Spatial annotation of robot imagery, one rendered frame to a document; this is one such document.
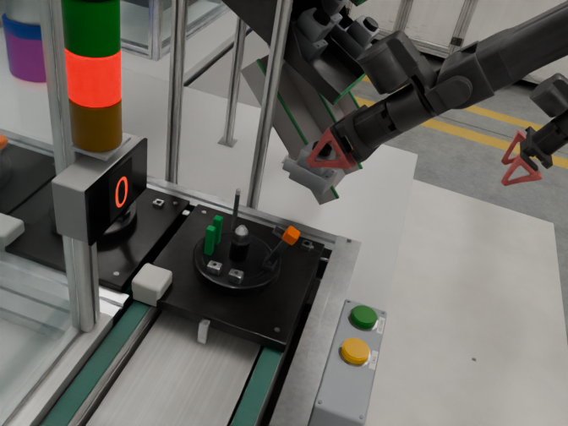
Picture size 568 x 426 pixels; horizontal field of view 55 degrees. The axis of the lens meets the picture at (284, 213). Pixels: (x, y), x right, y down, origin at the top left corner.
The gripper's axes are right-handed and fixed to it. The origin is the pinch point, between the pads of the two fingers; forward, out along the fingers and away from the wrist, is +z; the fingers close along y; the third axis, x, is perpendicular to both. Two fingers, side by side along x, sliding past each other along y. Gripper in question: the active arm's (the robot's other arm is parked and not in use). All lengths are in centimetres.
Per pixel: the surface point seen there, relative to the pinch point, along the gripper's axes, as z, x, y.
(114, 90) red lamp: -5.6, -18.6, 36.0
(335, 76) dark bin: -2.9, -9.4, -14.2
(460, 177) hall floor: 62, 73, -230
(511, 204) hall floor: 42, 97, -223
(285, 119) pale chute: 6.4, -7.7, -7.6
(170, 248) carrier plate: 23.3, 0.0, 15.5
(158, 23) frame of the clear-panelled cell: 59, -51, -61
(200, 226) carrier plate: 22.4, 0.2, 8.0
